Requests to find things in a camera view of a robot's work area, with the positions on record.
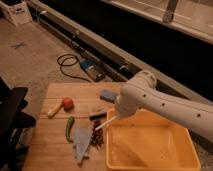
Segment green chili pepper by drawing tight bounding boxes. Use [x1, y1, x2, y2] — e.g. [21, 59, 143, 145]
[65, 116, 75, 143]

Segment black cable loop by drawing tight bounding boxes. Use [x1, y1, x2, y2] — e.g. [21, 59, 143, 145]
[56, 53, 92, 83]

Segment white cardboard box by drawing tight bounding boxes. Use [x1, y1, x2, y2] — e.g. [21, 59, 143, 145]
[0, 0, 32, 26]

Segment red tomato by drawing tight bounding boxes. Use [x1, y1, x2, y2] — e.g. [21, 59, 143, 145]
[62, 97, 74, 111]

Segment yellow banana toy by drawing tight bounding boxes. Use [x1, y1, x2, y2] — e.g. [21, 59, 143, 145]
[47, 103, 62, 118]

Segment blue power device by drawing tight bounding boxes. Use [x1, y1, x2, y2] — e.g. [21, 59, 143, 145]
[80, 59, 105, 82]

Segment yellow plastic tray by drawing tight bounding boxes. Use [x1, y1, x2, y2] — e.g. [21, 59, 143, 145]
[106, 110, 201, 171]

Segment blue sponge block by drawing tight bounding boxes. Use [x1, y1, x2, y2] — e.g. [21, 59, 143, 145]
[100, 90, 118, 103]

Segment grey blue cloth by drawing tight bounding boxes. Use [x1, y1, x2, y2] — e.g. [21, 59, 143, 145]
[73, 128, 92, 163]

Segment white handled brush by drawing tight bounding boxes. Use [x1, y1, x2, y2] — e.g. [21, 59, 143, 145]
[95, 116, 117, 131]

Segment black block eraser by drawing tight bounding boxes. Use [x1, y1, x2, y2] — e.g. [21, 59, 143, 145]
[89, 112, 107, 121]

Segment black chair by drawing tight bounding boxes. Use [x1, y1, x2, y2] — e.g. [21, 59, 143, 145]
[0, 77, 36, 171]

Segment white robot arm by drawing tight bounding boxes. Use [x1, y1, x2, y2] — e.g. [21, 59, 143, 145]
[115, 70, 213, 143]

